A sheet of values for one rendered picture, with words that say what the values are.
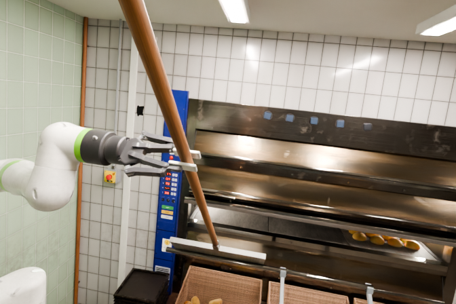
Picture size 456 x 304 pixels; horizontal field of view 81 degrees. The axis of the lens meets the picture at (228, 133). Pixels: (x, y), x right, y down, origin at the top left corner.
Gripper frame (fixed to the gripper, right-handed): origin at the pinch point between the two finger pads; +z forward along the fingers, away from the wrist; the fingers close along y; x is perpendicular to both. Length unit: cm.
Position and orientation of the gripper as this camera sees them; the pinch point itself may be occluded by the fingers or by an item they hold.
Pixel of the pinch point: (185, 159)
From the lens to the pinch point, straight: 69.7
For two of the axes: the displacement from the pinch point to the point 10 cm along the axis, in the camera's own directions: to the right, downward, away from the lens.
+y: -1.8, 8.1, -5.5
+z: 9.8, 1.3, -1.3
